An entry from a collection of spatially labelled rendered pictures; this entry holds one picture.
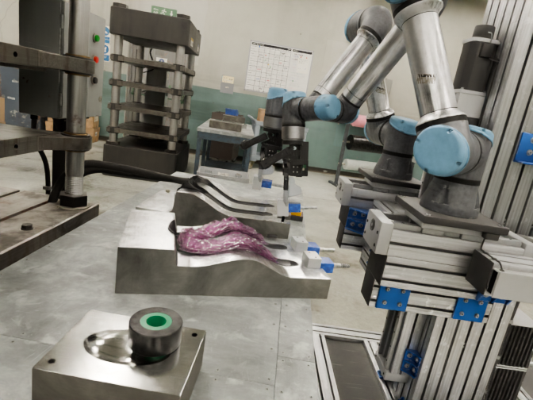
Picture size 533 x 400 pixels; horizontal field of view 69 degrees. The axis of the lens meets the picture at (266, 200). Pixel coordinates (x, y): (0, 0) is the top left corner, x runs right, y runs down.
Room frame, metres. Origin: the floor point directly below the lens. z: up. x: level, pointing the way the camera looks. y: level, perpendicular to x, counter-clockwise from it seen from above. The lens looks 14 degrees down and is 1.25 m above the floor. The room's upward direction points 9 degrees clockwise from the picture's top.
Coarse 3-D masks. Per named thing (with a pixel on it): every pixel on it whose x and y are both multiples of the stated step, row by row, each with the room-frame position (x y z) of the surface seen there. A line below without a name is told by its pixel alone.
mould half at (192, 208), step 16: (160, 192) 1.39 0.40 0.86; (176, 192) 1.17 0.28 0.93; (192, 192) 1.19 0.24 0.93; (224, 192) 1.38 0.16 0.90; (144, 208) 1.18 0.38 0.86; (160, 208) 1.20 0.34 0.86; (176, 208) 1.17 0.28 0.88; (192, 208) 1.17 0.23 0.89; (208, 208) 1.17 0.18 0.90; (240, 208) 1.27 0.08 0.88; (256, 208) 1.29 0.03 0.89; (272, 208) 1.31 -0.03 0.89; (176, 224) 1.17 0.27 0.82; (192, 224) 1.17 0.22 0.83; (256, 224) 1.16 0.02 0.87; (272, 224) 1.16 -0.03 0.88; (288, 224) 1.16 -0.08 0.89
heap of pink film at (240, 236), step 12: (192, 228) 0.96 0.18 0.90; (204, 228) 0.98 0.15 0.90; (216, 228) 0.98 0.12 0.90; (228, 228) 0.98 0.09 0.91; (240, 228) 0.99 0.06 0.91; (252, 228) 1.00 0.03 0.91; (180, 240) 0.90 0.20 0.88; (192, 240) 0.89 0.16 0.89; (204, 240) 0.89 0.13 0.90; (216, 240) 0.90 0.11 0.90; (228, 240) 0.90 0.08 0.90; (240, 240) 0.88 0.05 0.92; (252, 240) 0.91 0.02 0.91; (264, 240) 1.04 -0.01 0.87; (192, 252) 0.85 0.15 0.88; (204, 252) 0.85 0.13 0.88; (216, 252) 0.85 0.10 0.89; (264, 252) 0.91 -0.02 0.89
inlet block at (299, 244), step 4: (292, 236) 1.07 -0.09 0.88; (292, 240) 1.06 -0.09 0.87; (296, 240) 1.04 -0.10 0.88; (300, 240) 1.04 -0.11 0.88; (304, 240) 1.05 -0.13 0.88; (292, 244) 1.06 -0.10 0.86; (296, 244) 1.03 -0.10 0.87; (300, 244) 1.03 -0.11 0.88; (304, 244) 1.03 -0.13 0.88; (308, 244) 1.04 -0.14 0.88; (312, 244) 1.06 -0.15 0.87; (316, 244) 1.07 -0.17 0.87; (296, 248) 1.03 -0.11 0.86; (300, 248) 1.03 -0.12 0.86; (304, 248) 1.03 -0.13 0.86; (308, 248) 1.04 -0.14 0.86; (312, 248) 1.04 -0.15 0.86; (316, 248) 1.05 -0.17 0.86; (320, 248) 1.07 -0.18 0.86; (324, 248) 1.07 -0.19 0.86; (328, 248) 1.08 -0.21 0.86; (332, 248) 1.08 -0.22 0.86; (316, 252) 1.05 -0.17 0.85
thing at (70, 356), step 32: (96, 320) 0.55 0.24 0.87; (128, 320) 0.56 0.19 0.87; (64, 352) 0.46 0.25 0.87; (96, 352) 0.49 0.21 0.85; (128, 352) 0.51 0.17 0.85; (192, 352) 0.50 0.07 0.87; (32, 384) 0.42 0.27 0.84; (64, 384) 0.42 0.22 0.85; (96, 384) 0.42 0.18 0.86; (128, 384) 0.42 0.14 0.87; (160, 384) 0.43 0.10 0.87; (192, 384) 0.49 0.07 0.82
